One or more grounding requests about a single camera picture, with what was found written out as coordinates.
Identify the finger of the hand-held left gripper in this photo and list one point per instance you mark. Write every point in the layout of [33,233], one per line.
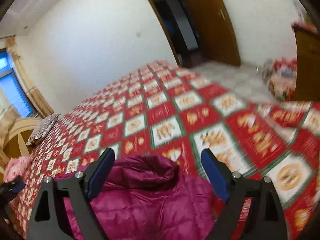
[15,187]

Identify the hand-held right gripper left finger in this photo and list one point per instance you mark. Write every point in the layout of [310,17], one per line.
[100,177]

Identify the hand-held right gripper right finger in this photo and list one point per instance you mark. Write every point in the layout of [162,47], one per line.
[215,177]

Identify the magenta puffer jacket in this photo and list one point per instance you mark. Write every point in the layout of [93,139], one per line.
[150,205]

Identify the clothes pile on floor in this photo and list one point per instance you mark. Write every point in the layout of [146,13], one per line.
[280,77]

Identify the pink folded blanket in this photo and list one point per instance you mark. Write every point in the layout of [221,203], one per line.
[17,167]

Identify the wooden bed headboard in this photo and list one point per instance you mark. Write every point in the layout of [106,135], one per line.
[20,135]

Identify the striped grey pillow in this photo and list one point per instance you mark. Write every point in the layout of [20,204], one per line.
[43,128]

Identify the red printed bedspread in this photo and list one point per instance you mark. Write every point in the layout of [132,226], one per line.
[175,120]

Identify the window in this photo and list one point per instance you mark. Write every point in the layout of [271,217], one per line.
[15,87]

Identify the narrow beige floral curtain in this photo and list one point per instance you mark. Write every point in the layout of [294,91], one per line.
[30,87]

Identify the brown wooden door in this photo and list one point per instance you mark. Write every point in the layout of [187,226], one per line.
[215,35]

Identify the brown wooden desk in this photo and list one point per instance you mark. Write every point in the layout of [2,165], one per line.
[308,65]

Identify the pink flat box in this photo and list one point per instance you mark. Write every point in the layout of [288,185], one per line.
[303,27]

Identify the brown door frame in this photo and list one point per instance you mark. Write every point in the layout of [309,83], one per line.
[160,20]

